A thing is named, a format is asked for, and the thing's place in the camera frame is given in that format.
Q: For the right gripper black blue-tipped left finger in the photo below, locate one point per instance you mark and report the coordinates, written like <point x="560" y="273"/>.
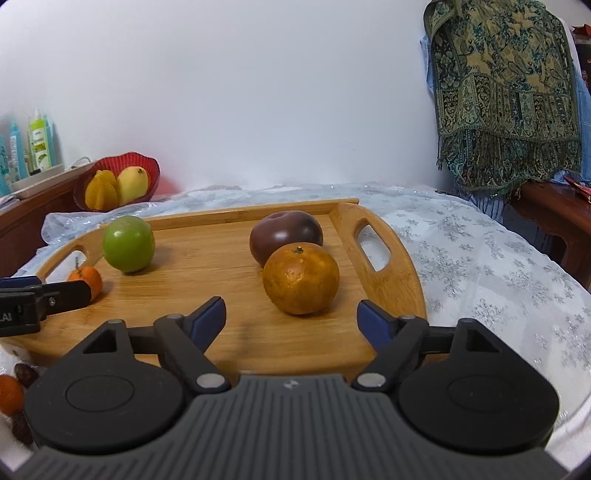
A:
<point x="183" y="341"/>

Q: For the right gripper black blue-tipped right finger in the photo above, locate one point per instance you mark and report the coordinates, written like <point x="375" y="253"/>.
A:
<point x="397" y="342"/>

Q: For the small mandarin with stem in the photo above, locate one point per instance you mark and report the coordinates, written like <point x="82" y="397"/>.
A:
<point x="90" y="276"/>

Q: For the green apple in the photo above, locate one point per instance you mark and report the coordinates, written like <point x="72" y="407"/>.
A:
<point x="128" y="244"/>

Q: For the large brownish orange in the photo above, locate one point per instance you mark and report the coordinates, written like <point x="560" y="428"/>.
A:
<point x="301" y="278"/>

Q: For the dark purple plum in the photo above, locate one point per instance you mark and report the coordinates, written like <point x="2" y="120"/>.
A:
<point x="282" y="228"/>

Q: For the dark jujube date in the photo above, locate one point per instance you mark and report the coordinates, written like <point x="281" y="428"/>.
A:
<point x="25" y="374"/>
<point x="20" y="429"/>

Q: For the wooden side cabinet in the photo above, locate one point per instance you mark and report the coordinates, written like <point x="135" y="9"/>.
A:
<point x="21" y="222"/>

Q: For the bamboo serving tray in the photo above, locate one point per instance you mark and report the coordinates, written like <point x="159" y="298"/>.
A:
<point x="205" y="254"/>

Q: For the small mandarin far left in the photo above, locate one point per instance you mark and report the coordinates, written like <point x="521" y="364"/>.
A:
<point x="11" y="396"/>

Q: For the snowflake sheer tablecloth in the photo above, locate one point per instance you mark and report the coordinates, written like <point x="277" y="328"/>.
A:
<point x="469" y="267"/>

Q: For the white tray on cabinet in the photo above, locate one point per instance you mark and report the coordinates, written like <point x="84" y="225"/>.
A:
<point x="37" y="183"/>

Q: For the teal bottle left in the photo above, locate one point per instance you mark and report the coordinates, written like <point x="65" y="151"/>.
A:
<point x="18" y="166"/>

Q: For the yellow starfruit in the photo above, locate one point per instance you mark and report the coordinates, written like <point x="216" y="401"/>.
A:
<point x="101" y="194"/>

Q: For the yellow mango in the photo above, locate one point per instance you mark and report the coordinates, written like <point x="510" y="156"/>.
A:
<point x="133" y="183"/>

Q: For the red plastic fruit bowl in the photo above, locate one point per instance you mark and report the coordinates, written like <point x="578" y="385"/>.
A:
<point x="116" y="164"/>

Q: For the dark wooden table right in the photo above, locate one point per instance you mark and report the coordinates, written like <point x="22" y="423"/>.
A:
<point x="561" y="211"/>

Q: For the green patterned fringed shawl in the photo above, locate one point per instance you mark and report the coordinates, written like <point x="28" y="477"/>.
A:
<point x="505" y="95"/>

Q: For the blue cloth behind shawl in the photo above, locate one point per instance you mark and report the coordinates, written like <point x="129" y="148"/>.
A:
<point x="584" y="111"/>

